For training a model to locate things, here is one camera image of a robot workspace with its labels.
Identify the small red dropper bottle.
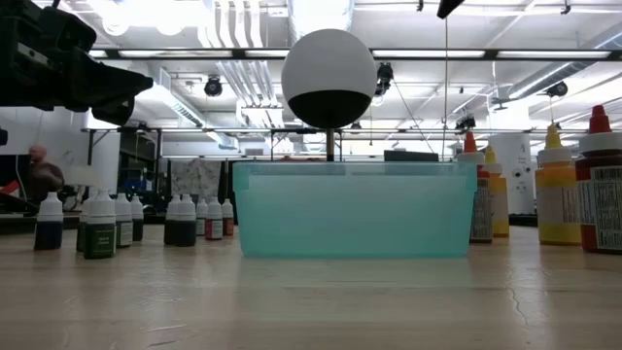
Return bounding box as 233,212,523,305
204,195,225,241

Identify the large yellow food coloring bottle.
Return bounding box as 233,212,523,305
483,145,511,239
535,123,582,246

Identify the person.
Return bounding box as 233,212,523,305
24,144,66,205

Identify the white globe table lamp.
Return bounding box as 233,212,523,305
280,27,378,163

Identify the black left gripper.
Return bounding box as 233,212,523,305
0,0,155,126

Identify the green cutting mat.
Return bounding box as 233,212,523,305
231,160,479,260

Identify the small orange-brown dropper bottle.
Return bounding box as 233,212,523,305
221,197,235,237

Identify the small black dropper bottle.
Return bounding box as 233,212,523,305
163,193,180,246
175,193,197,248

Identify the large red food coloring bottle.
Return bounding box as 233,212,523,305
574,104,622,256

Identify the black monitor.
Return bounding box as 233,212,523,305
383,150,439,163

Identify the small green dropper bottle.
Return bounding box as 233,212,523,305
83,188,118,261

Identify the small blue dropper bottle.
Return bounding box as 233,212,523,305
33,191,65,252

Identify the large orange food coloring bottle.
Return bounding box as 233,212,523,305
456,130,494,245

